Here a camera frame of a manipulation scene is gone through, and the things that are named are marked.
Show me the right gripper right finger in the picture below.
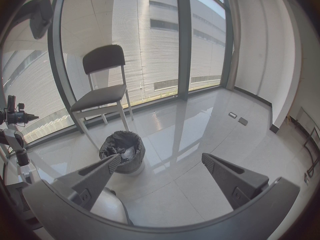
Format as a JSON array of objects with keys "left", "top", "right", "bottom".
[{"left": 201, "top": 153, "right": 269, "bottom": 211}]

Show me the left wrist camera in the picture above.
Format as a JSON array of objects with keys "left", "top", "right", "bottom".
[{"left": 7, "top": 95, "right": 25, "bottom": 112}]

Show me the window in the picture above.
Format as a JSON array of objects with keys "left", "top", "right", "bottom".
[{"left": 0, "top": 0, "right": 237, "bottom": 147}]

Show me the grey and white chair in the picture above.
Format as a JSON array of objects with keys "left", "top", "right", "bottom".
[{"left": 70, "top": 45, "right": 134, "bottom": 151}]

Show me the white trash bin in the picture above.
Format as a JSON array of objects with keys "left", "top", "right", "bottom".
[{"left": 114, "top": 159, "right": 146, "bottom": 176}]

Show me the black metal rack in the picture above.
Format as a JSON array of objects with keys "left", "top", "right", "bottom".
[{"left": 301, "top": 126, "right": 320, "bottom": 178}]

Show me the black plastic bag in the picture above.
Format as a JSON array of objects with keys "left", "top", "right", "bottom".
[{"left": 99, "top": 131, "right": 146, "bottom": 173}]

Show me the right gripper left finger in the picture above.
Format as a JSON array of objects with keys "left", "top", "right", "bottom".
[{"left": 53, "top": 153, "right": 121, "bottom": 211}]

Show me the crumpled white paper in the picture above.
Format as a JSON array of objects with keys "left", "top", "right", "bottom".
[{"left": 120, "top": 146, "right": 137, "bottom": 161}]

